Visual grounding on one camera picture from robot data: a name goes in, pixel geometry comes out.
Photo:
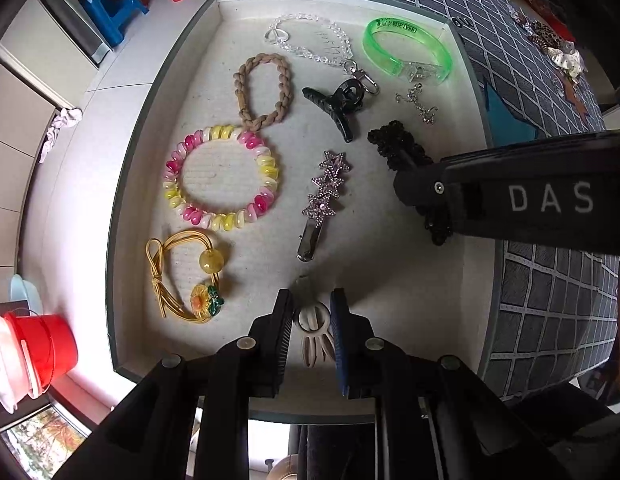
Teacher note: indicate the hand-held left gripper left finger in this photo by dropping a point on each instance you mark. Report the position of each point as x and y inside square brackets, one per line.
[286, 340]

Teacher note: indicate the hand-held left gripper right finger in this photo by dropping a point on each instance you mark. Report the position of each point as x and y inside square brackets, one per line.
[338, 345]

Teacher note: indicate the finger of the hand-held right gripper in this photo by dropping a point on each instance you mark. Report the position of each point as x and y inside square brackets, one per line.
[422, 187]

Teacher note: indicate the black beaded hair clip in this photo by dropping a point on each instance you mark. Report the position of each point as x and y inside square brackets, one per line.
[395, 142]

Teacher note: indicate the small silver rhinestone charm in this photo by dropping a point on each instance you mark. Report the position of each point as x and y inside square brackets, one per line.
[420, 105]

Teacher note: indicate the white tray with grey rim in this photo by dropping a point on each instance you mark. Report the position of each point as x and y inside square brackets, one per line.
[380, 260]

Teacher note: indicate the star rhinestone hair clip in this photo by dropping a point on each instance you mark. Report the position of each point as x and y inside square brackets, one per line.
[324, 190]

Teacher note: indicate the black claw hair clip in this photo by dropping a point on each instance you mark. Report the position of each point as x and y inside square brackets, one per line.
[340, 100]

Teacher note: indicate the grey checked star tablecloth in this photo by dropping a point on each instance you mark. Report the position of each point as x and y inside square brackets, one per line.
[555, 310]

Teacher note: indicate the cream polka dot hair bow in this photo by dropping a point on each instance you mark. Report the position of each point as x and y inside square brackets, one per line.
[567, 60]

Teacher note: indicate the green translucent bangle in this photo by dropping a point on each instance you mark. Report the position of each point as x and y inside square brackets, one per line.
[380, 55]

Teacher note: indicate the leopard print hair bow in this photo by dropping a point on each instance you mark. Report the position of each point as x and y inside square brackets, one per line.
[547, 35]

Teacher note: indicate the red plastic bucket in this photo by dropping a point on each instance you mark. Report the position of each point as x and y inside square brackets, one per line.
[50, 355]

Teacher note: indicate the light blue bowl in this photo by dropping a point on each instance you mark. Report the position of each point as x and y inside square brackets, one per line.
[26, 292]

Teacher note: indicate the autumn trees picture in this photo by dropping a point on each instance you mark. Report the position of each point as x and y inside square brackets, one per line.
[40, 442]

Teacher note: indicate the stack of white containers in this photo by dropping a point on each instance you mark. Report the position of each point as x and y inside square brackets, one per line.
[2, 365]

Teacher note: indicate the white crumpled cloth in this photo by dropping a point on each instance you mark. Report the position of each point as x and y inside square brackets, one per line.
[60, 127]

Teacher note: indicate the blue plastic stool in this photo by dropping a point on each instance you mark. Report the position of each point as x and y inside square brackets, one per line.
[115, 5]

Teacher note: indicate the grey metal appliance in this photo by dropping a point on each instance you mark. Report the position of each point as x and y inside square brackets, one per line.
[75, 25]

